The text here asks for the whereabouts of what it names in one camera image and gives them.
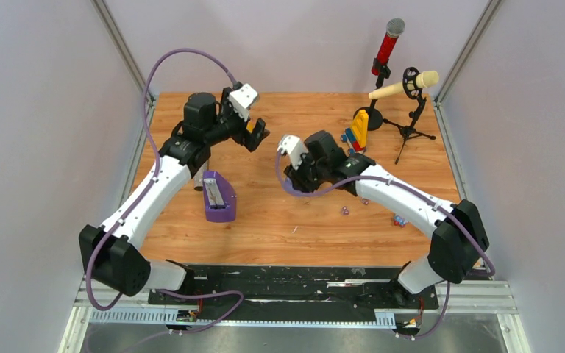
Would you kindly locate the purple stapler box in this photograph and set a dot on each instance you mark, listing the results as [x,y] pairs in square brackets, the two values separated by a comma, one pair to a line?
[219,197]

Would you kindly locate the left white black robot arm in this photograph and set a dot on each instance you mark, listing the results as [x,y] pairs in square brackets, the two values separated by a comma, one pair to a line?
[111,251]

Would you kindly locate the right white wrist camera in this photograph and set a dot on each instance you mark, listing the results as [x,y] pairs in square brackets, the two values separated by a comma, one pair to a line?
[294,148]

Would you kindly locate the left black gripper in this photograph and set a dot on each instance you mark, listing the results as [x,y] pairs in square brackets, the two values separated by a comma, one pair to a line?
[243,135]

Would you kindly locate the colourful toy block pile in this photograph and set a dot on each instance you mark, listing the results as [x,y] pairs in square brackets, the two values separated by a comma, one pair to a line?
[355,136]

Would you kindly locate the red microphone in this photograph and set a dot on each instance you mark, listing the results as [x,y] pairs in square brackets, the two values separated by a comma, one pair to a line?
[394,28]

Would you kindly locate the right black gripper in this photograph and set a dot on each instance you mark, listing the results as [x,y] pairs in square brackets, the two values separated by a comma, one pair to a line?
[296,178]

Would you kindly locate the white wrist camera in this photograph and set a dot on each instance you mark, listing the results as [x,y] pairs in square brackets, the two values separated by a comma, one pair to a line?
[242,99]
[294,148]

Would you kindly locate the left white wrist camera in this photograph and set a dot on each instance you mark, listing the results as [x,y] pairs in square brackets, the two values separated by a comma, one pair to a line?
[242,99]

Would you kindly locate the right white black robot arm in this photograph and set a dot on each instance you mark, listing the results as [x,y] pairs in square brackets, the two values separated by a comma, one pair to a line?
[458,239]

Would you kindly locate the black tripod mic stand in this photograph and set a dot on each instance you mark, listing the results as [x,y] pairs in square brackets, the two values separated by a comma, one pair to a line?
[409,132]

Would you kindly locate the cream microphone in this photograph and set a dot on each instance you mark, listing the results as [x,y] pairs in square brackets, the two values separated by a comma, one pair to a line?
[425,79]

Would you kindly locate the yellow green toy block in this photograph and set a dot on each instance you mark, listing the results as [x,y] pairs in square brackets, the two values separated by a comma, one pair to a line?
[250,126]

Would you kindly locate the clear glitter tube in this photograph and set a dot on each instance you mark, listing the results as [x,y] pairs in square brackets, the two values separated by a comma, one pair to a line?
[198,180]

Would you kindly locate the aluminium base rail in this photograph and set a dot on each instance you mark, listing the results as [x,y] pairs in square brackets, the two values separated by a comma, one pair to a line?
[273,296]

